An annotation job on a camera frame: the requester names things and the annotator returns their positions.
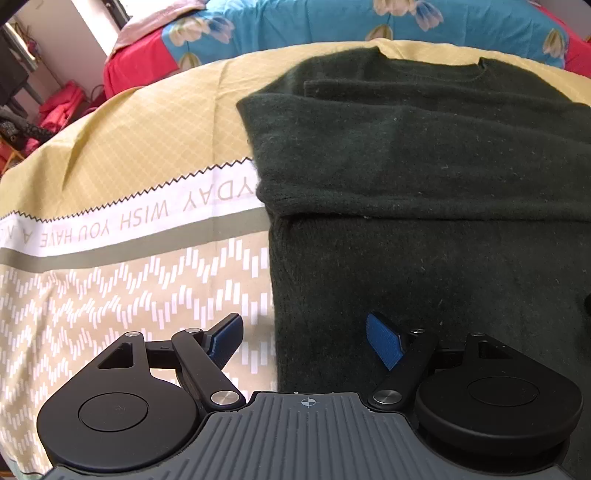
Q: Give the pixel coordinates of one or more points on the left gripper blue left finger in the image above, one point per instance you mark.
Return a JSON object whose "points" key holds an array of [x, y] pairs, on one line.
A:
{"points": [[202, 355]]}

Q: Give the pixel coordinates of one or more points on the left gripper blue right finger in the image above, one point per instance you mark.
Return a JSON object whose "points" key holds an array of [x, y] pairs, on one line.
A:
{"points": [[408, 355]]}

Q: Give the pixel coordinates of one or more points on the dark green knit sweater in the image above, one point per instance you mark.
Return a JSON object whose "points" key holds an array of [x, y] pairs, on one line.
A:
{"points": [[453, 198]]}

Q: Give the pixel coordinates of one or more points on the red clothes pile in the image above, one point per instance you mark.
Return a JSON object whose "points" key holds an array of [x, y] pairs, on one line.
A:
{"points": [[67, 106]]}

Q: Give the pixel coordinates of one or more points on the clothes rack with garments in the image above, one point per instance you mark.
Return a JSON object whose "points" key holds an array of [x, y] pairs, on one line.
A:
{"points": [[14, 75]]}

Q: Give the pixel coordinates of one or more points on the yellow patterned bed cover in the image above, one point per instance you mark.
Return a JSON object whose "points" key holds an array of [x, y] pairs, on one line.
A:
{"points": [[142, 220]]}

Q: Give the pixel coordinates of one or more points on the red bed sheet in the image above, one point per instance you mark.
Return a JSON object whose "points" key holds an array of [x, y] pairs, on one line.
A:
{"points": [[147, 60]]}

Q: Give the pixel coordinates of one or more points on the blue floral quilt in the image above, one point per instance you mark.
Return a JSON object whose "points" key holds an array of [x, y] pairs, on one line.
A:
{"points": [[226, 29]]}

